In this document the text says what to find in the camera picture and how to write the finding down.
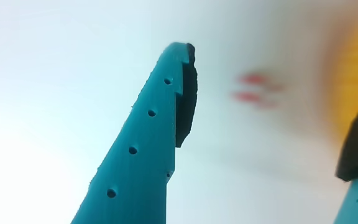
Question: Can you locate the red white striped cube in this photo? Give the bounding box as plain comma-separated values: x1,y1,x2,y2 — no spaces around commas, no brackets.
231,70,285,110

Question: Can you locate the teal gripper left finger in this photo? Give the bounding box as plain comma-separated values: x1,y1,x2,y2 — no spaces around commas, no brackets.
70,42,199,224

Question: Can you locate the yellow honeycomb basket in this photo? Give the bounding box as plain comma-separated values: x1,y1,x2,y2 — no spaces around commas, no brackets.
327,9,358,141

